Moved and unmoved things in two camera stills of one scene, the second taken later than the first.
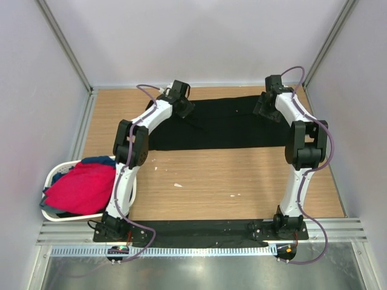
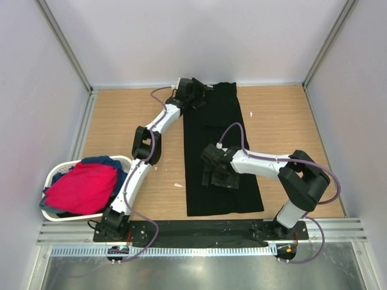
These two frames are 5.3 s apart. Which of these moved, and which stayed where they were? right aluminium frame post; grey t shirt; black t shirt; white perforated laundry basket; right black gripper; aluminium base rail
Moved: right black gripper; black t shirt
Stayed: white perforated laundry basket; aluminium base rail; grey t shirt; right aluminium frame post
